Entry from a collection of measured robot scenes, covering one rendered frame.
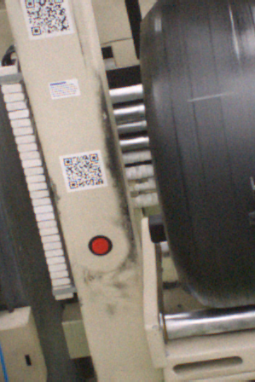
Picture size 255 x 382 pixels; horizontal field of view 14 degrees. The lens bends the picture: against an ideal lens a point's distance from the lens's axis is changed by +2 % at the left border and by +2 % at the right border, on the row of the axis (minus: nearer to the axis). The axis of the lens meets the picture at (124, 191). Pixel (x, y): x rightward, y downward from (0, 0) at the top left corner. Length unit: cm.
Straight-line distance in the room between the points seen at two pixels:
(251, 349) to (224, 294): 18
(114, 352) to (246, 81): 66
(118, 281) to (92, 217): 15
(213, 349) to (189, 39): 58
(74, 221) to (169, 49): 39
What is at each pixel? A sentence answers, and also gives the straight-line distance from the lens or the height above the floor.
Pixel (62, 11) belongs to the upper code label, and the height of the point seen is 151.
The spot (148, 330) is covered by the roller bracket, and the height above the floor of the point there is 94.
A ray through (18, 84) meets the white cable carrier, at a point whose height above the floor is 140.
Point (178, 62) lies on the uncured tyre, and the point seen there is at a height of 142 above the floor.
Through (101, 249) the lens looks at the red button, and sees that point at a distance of 194.
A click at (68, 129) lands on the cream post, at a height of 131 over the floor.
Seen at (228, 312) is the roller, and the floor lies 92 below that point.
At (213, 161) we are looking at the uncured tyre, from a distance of 166.
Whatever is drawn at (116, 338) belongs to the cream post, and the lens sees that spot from 205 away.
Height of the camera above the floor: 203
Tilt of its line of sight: 27 degrees down
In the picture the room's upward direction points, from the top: 12 degrees counter-clockwise
